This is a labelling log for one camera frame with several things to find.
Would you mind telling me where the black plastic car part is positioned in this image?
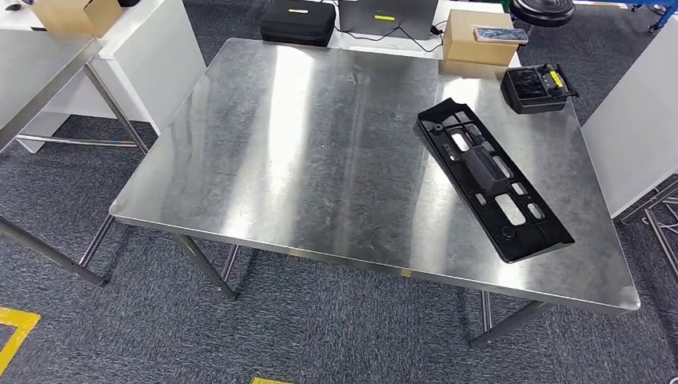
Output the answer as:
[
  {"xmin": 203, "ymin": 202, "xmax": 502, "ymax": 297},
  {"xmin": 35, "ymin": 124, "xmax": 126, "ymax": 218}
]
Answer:
[{"xmin": 413, "ymin": 98, "xmax": 576, "ymax": 265}]

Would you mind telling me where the stainless steel workbench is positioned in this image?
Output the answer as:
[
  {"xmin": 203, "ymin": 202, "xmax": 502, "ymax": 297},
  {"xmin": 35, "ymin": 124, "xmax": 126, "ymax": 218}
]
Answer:
[{"xmin": 108, "ymin": 37, "xmax": 642, "ymax": 348}]

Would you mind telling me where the grey laptop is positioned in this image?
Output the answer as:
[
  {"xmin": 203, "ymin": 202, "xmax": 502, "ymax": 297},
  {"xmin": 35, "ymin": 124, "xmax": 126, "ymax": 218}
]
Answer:
[{"xmin": 337, "ymin": 0, "xmax": 440, "ymax": 41}]

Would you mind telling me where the black zip case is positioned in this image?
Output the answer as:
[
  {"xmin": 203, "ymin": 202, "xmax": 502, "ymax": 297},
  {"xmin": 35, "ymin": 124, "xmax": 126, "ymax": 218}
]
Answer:
[{"xmin": 260, "ymin": 0, "xmax": 337, "ymax": 48}]

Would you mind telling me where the black remote controller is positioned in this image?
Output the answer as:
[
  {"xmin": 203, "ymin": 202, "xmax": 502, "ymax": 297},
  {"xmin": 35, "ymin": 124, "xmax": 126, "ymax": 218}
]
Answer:
[{"xmin": 500, "ymin": 63, "xmax": 580, "ymax": 115}]

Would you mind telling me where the smartphone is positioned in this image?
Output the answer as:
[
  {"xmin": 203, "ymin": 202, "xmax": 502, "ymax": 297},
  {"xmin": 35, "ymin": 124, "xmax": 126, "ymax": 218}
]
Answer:
[{"xmin": 473, "ymin": 26, "xmax": 529, "ymax": 45}]

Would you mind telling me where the black round stool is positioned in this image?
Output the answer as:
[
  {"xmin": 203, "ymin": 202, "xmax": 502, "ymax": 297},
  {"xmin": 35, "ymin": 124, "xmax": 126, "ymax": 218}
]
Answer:
[{"xmin": 509, "ymin": 0, "xmax": 576, "ymax": 29}]

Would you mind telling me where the open brown cardboard box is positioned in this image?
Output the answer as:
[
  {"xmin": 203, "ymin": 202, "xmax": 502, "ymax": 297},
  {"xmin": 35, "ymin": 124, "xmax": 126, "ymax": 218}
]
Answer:
[{"xmin": 31, "ymin": 0, "xmax": 124, "ymax": 38}]

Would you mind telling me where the blue steel cart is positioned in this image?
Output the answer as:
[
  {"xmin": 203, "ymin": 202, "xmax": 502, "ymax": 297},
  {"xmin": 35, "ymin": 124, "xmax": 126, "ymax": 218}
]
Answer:
[{"xmin": 630, "ymin": 0, "xmax": 678, "ymax": 34}]

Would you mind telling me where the black charger cable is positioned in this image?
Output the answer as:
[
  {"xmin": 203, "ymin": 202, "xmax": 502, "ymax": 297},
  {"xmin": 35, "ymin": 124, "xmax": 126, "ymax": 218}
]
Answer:
[{"xmin": 333, "ymin": 20, "xmax": 446, "ymax": 54}]

